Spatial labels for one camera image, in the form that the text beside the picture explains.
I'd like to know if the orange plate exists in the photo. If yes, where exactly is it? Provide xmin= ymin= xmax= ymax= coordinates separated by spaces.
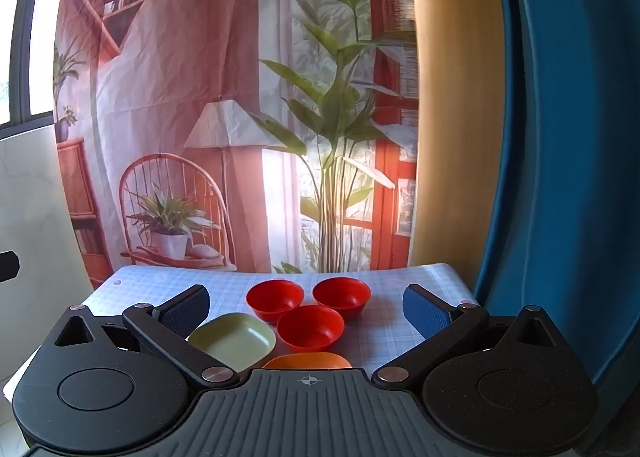
xmin=261 ymin=352 xmax=353 ymax=371

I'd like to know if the green square plate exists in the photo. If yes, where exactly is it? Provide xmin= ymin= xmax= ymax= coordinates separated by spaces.
xmin=186 ymin=313 xmax=277 ymax=374

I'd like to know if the checked tablecloth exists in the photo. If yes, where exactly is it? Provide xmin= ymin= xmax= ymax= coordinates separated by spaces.
xmin=2 ymin=263 xmax=483 ymax=403

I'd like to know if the printed wall tapestry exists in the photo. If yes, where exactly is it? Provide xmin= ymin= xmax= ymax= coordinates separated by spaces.
xmin=54 ymin=0 xmax=418 ymax=290

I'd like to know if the dark window frame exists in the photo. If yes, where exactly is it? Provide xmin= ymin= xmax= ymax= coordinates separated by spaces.
xmin=0 ymin=0 xmax=76 ymax=128

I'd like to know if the yellow wooden panel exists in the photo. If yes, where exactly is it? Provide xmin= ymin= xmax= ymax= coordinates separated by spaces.
xmin=405 ymin=0 xmax=506 ymax=270

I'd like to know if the red bowl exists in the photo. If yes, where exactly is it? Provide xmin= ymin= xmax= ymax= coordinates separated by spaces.
xmin=246 ymin=280 xmax=306 ymax=325
xmin=276 ymin=305 xmax=346 ymax=354
xmin=312 ymin=277 xmax=372 ymax=320

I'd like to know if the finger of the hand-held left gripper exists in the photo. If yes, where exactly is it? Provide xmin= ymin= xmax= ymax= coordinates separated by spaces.
xmin=0 ymin=251 xmax=21 ymax=284

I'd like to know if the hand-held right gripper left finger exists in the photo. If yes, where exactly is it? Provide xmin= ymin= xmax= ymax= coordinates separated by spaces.
xmin=52 ymin=284 xmax=241 ymax=390

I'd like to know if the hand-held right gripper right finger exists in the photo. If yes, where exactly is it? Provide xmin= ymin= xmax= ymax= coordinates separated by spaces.
xmin=371 ymin=283 xmax=571 ymax=390

